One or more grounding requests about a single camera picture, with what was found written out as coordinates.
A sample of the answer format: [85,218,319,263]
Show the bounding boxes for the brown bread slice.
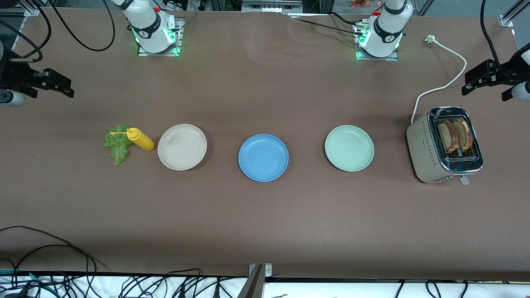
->
[438,120,458,154]
[453,119,474,152]

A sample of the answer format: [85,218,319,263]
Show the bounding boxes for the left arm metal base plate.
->
[355,23,400,61]

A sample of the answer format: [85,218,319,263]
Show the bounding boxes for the blue round plate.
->
[238,133,289,182]

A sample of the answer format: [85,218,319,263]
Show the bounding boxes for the green lettuce leaf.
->
[104,125,134,166]

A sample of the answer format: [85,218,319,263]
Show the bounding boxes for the beige round plate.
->
[157,124,207,171]

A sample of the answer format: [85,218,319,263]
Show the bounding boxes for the grey power strip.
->
[241,0,304,13]

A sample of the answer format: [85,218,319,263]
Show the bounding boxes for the aluminium profile bracket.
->
[238,263,273,298]

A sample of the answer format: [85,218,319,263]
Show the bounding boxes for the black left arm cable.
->
[479,0,510,79]

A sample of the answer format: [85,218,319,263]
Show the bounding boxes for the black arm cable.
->
[48,0,116,53]
[479,0,510,79]

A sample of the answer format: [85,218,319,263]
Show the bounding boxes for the tangled black cable bundle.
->
[0,244,232,298]

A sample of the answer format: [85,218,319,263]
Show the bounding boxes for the white toaster power cable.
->
[411,35,467,125]

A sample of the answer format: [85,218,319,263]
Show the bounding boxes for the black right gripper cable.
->
[0,0,52,62]

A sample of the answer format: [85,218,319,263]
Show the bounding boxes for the thin black looped cable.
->
[0,226,109,274]

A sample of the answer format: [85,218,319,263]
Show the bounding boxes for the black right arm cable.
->
[48,0,116,53]

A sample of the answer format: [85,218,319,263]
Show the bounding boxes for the beige chrome two-slot toaster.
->
[406,106,484,185]

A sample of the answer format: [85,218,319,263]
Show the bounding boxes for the black base power cable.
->
[290,12,365,36]

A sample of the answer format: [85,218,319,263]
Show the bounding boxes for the yellow squeeze sauce bottle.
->
[110,127,155,151]

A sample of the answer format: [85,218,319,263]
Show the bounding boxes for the pale green round plate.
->
[325,125,375,172]

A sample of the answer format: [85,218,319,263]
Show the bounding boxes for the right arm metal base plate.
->
[137,17,183,56]

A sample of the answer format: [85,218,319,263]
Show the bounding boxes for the aluminium frame profile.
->
[498,0,530,29]
[0,0,42,52]

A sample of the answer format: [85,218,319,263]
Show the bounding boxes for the orange snack bag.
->
[349,0,383,10]

